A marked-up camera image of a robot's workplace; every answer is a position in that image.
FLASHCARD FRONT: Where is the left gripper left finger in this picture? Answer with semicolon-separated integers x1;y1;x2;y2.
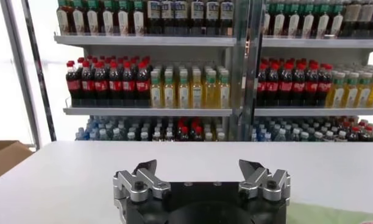
113;159;172;224

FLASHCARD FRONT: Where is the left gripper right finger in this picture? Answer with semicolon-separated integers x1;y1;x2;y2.
238;159;293;203

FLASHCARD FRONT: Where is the green polo shirt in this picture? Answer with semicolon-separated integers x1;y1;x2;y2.
285;202;373;224

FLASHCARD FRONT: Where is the green tinted water bottle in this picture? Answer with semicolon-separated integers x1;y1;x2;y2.
290;128;302;142
110;128;123;142
98;128;110;142
275;128;288;142

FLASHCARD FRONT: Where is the small red cap cola bottle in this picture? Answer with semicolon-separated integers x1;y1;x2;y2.
192;127;205;142
362;125;373;142
348;126;361;142
178;127;191;142

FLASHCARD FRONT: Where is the grey metal shelf rack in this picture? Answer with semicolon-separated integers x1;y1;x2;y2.
241;0;373;142
54;0;250;142

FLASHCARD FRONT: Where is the brown cardboard box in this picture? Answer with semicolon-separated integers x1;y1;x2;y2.
0;139;35;181

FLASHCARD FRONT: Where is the dark tea bottle green cap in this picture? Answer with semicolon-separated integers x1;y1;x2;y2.
56;0;71;35
132;0;145;35
117;0;130;35
272;0;286;37
287;0;300;38
71;0;85;35
101;0;115;35
262;0;272;36
316;0;330;38
301;0;315;38
330;0;344;38
86;0;101;35

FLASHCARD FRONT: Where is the dark drink bottle beige label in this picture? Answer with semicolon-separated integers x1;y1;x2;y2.
358;0;373;37
344;0;361;37

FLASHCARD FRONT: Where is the black window frame post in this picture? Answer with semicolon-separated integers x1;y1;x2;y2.
20;0;57;142

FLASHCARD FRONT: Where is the grey window frame post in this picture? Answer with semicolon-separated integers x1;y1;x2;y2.
0;0;41;150

